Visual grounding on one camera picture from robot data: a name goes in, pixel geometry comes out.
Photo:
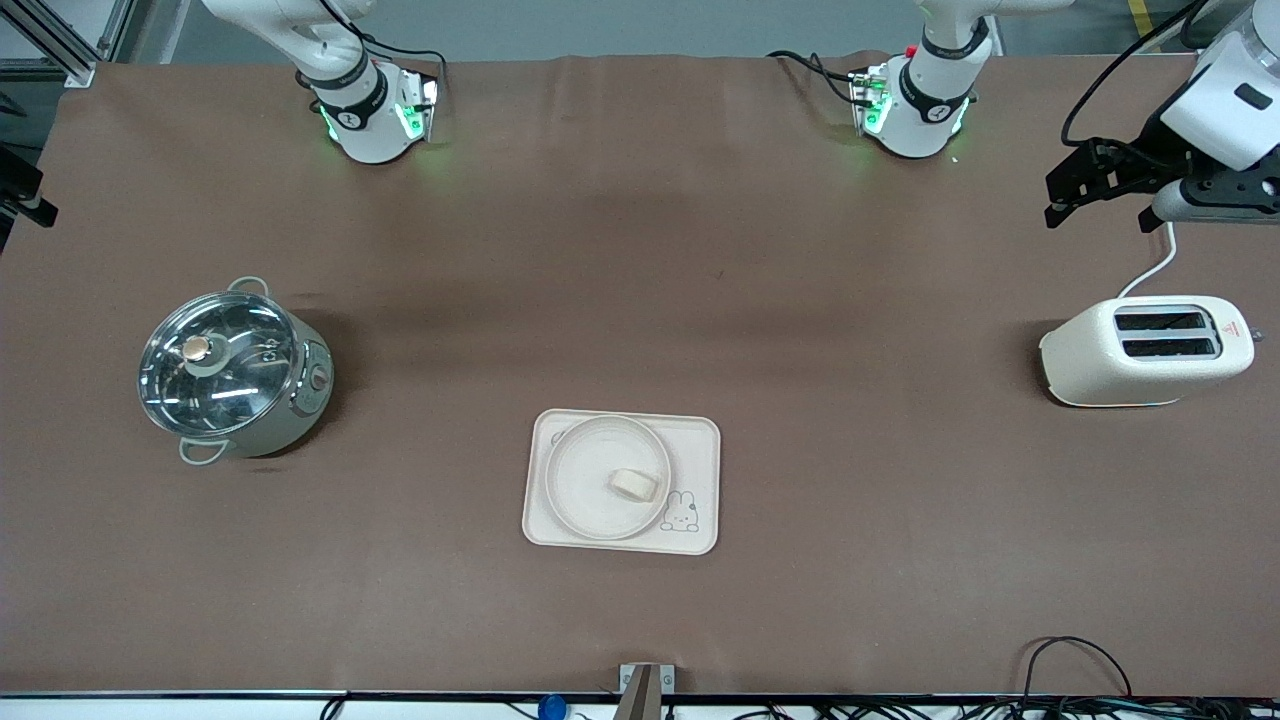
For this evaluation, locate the white round plate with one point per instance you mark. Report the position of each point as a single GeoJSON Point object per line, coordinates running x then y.
{"type": "Point", "coordinates": [585, 480]}

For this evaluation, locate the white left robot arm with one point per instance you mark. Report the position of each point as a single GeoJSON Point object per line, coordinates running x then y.
{"type": "Point", "coordinates": [925, 110]}

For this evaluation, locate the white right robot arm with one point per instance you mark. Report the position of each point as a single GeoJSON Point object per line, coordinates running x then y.
{"type": "Point", "coordinates": [365, 130]}

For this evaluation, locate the cream two-slot toaster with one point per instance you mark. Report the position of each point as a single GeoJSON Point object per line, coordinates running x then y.
{"type": "Point", "coordinates": [1085, 365]}

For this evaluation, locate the glass pot lid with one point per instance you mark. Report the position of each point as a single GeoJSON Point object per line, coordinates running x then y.
{"type": "Point", "coordinates": [215, 365]}

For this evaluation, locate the green electric cooking pot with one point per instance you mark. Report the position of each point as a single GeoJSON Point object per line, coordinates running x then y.
{"type": "Point", "coordinates": [300, 400]}

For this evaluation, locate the brown table cover cloth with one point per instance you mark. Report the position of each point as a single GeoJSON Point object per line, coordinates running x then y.
{"type": "Point", "coordinates": [640, 250]}

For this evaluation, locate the beige rabbit print tray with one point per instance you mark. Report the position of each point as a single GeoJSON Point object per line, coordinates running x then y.
{"type": "Point", "coordinates": [695, 450]}

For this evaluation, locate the blue round knob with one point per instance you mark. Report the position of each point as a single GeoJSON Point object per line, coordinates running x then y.
{"type": "Point", "coordinates": [551, 708]}

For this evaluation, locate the aluminium frame profile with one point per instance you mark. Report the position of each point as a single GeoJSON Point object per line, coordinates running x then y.
{"type": "Point", "coordinates": [40, 72]}

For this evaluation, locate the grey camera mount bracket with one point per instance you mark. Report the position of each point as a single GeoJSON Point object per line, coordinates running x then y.
{"type": "Point", "coordinates": [645, 685]}

